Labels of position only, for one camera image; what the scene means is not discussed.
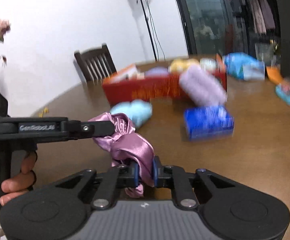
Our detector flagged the pink satin cloth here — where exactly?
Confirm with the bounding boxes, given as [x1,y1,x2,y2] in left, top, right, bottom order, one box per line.
[91,112,155,198]

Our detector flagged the blue tissue pack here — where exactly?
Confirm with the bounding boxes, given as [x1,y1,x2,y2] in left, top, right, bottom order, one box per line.
[184,106,234,141]

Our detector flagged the light blue plush toy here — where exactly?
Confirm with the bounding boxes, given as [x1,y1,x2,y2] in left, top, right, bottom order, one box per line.
[110,100,153,129]

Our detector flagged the lavender plush roll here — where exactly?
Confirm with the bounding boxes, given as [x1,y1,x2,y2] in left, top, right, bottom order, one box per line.
[179,65,227,106]

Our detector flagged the yellow white plush toy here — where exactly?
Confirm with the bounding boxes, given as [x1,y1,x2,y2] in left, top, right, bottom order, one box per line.
[168,59,200,73]

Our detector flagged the person left hand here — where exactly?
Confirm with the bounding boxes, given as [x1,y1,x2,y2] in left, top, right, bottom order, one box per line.
[0,151,37,206]

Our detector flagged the red cardboard box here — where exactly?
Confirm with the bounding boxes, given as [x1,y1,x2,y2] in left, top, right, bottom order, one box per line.
[102,54,227,106]

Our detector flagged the dark wooden chair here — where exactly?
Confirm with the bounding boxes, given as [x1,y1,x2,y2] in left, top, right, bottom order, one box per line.
[74,43,117,83]

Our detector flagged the blue plastic wipes bag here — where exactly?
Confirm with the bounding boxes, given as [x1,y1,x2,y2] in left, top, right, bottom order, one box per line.
[223,53,265,81]

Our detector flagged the orange paper packet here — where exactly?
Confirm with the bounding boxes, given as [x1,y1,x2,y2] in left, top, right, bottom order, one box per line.
[266,66,284,85]

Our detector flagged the clear glass cup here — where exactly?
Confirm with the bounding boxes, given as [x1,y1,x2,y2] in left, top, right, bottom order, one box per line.
[255,43,274,65]

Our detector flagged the hanging clothes rack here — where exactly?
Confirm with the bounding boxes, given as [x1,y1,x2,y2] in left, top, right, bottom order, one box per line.
[229,0,281,37]

